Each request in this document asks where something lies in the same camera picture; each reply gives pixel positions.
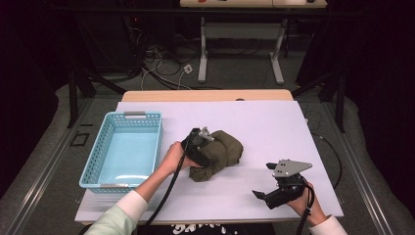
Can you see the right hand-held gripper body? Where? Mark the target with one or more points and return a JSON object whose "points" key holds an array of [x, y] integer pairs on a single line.
{"points": [[290, 168]]}

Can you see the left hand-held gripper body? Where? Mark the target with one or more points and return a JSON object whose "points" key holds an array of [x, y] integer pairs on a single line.
{"points": [[199, 148]]}

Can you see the olive green cloth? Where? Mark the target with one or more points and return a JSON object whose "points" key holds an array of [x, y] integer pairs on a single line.
{"points": [[225, 153]]}

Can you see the light blue plastic basket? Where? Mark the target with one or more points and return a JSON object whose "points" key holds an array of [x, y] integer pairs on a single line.
{"points": [[127, 153]]}

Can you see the person's left hand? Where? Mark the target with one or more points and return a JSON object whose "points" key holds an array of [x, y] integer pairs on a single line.
{"points": [[173, 160]]}

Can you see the person's right hand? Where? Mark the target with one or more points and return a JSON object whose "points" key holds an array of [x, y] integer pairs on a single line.
{"points": [[301, 207]]}

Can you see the white table mat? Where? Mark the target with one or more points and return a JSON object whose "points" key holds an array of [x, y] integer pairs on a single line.
{"points": [[261, 130]]}

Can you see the wooden table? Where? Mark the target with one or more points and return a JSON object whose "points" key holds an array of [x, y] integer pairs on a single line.
{"points": [[205, 95]]}

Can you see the person's black printed shirt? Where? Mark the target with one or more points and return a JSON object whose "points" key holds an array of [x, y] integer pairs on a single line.
{"points": [[208, 229]]}

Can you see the white power plug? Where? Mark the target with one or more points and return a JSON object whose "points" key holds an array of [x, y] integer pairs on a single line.
{"points": [[188, 68]]}

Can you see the black metal stand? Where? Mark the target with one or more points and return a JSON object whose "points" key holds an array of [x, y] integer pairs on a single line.
{"points": [[73, 98], [339, 98]]}

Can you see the white-legged desk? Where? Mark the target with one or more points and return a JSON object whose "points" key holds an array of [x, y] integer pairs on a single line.
{"points": [[241, 31]]}

